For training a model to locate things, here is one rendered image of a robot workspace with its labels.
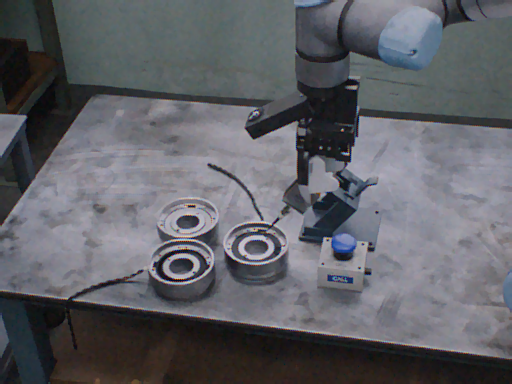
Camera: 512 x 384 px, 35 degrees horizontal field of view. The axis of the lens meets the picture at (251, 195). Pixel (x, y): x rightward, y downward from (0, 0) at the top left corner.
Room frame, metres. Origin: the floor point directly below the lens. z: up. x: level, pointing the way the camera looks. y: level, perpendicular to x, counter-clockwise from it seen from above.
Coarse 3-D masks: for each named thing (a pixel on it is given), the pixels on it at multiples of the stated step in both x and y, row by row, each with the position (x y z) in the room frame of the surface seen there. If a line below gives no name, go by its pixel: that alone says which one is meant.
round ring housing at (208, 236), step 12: (168, 204) 1.08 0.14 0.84; (180, 204) 1.10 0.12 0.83; (192, 204) 1.09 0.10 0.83; (204, 204) 1.09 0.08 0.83; (156, 216) 1.05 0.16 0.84; (180, 216) 1.06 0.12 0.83; (192, 216) 1.07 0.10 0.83; (216, 216) 1.05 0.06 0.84; (180, 228) 1.03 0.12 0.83; (192, 228) 1.03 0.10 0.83; (216, 228) 1.03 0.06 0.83; (168, 240) 1.01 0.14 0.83; (204, 240) 1.00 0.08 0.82
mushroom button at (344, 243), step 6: (342, 234) 0.95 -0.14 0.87; (348, 234) 0.95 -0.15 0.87; (336, 240) 0.94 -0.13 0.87; (342, 240) 0.93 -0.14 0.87; (348, 240) 0.93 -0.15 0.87; (354, 240) 0.94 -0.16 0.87; (336, 246) 0.92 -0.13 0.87; (342, 246) 0.92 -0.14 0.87; (348, 246) 0.92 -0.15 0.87; (354, 246) 0.92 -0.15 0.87; (342, 252) 0.92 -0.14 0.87; (348, 252) 0.92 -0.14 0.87
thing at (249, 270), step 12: (240, 228) 1.02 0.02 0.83; (252, 228) 1.02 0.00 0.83; (264, 228) 1.02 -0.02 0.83; (276, 228) 1.01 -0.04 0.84; (228, 240) 1.00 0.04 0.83; (252, 240) 1.00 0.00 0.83; (264, 240) 0.99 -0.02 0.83; (228, 252) 0.96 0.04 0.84; (240, 252) 0.97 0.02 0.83; (252, 252) 1.00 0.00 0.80; (264, 252) 0.99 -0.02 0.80; (288, 252) 0.97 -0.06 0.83; (228, 264) 0.95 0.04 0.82; (240, 264) 0.93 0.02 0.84; (252, 264) 0.93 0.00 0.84; (264, 264) 0.93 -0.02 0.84; (276, 264) 0.94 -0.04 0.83; (240, 276) 0.94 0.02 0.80; (252, 276) 0.93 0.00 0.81; (264, 276) 0.93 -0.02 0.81
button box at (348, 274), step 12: (324, 240) 0.97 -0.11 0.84; (324, 252) 0.94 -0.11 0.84; (336, 252) 0.94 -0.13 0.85; (360, 252) 0.94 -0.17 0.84; (324, 264) 0.91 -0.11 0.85; (336, 264) 0.91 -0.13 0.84; (348, 264) 0.91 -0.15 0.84; (360, 264) 0.91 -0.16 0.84; (324, 276) 0.91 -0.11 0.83; (336, 276) 0.90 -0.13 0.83; (348, 276) 0.90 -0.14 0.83; (360, 276) 0.90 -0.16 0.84; (336, 288) 0.90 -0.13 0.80; (348, 288) 0.90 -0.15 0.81; (360, 288) 0.89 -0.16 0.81
